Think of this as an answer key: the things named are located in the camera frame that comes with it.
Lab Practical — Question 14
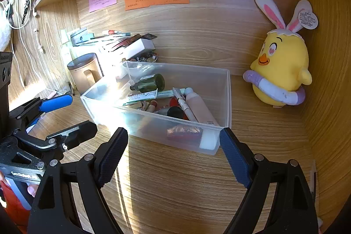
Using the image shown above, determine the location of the grey tin box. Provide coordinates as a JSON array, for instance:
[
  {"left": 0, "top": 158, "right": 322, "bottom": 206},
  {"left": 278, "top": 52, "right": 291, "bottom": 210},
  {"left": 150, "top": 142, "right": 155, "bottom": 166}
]
[{"left": 70, "top": 28, "right": 93, "bottom": 46}]

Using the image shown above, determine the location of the bowl of beads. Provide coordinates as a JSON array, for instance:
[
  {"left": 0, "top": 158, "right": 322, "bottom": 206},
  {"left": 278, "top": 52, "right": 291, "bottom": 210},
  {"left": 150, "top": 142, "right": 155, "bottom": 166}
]
[{"left": 129, "top": 52, "right": 158, "bottom": 63}]

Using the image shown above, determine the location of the white cable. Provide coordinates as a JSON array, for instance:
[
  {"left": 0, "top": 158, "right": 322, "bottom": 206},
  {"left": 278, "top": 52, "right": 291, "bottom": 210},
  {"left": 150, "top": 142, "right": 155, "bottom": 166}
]
[{"left": 0, "top": 0, "right": 44, "bottom": 88}]

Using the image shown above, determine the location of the stack of books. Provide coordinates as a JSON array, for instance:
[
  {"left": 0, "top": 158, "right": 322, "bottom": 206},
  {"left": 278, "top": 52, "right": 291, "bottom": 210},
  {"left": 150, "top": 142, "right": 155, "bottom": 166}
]
[{"left": 90, "top": 32, "right": 158, "bottom": 59}]

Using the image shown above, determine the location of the pale pink cosmetic tube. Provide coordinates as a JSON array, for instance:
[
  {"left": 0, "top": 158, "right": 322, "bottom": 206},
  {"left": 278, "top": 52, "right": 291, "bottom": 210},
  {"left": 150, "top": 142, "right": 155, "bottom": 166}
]
[{"left": 184, "top": 87, "right": 220, "bottom": 150}]

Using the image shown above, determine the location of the small black case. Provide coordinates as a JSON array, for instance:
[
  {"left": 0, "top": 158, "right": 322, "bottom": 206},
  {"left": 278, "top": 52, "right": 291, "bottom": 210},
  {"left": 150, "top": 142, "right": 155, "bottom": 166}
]
[{"left": 167, "top": 106, "right": 184, "bottom": 120}]

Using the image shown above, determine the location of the white pen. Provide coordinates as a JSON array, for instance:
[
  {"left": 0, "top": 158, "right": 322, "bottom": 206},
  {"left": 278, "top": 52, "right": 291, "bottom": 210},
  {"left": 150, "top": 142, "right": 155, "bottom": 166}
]
[{"left": 173, "top": 87, "right": 198, "bottom": 123}]

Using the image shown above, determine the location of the white fluffy cloth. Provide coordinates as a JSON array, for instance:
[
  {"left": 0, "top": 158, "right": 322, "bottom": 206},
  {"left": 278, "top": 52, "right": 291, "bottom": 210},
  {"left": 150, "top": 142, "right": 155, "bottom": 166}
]
[{"left": 0, "top": 10, "right": 13, "bottom": 51}]

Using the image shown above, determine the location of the clear plastic storage box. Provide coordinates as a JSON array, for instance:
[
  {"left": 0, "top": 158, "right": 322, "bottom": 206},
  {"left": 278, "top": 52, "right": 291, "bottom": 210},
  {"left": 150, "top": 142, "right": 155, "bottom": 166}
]
[{"left": 80, "top": 60, "right": 232, "bottom": 155}]

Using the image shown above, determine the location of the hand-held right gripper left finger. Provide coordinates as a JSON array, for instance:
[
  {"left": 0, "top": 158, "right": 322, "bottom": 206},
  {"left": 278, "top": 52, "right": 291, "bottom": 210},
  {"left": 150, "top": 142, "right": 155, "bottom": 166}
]
[{"left": 27, "top": 127, "right": 129, "bottom": 234}]

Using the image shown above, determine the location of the dark green bottle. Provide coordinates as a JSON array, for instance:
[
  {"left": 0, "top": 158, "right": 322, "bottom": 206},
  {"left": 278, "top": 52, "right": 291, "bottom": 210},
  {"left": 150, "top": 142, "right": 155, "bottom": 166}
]
[{"left": 130, "top": 73, "right": 165, "bottom": 93}]

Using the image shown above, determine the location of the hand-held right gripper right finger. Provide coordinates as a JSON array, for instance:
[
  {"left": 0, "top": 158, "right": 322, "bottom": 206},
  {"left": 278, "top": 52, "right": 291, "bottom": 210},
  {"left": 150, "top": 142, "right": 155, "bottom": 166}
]
[{"left": 219, "top": 127, "right": 321, "bottom": 234}]

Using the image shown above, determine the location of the black chain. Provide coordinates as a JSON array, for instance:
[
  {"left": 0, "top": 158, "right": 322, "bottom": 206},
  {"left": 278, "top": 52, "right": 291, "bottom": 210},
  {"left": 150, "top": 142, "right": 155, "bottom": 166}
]
[{"left": 20, "top": 0, "right": 31, "bottom": 27}]

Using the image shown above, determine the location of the yellow chick plush toy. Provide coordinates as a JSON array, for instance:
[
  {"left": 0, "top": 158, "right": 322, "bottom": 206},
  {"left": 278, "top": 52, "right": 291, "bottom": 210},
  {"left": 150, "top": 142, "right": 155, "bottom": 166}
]
[{"left": 243, "top": 0, "right": 319, "bottom": 108}]

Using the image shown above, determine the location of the white paper card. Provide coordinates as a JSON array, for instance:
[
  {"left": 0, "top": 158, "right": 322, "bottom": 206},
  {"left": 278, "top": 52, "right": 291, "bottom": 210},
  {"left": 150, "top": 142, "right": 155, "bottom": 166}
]
[{"left": 123, "top": 39, "right": 156, "bottom": 58}]

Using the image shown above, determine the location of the brown mug with lid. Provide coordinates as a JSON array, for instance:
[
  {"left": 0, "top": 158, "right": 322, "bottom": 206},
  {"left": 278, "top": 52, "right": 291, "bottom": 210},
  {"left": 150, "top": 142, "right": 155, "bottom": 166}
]
[{"left": 67, "top": 53, "right": 104, "bottom": 96}]

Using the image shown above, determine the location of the red tea packet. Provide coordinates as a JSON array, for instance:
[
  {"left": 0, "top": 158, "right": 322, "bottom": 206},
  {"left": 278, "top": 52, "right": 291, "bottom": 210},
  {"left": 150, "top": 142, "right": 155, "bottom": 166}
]
[{"left": 167, "top": 126, "right": 204, "bottom": 146}]

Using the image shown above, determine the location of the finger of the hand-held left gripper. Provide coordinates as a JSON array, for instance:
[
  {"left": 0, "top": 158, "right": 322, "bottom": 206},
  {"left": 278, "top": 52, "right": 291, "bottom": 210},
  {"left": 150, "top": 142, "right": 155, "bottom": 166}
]
[
  {"left": 14, "top": 120, "right": 98, "bottom": 154},
  {"left": 9, "top": 94, "right": 74, "bottom": 129}
]

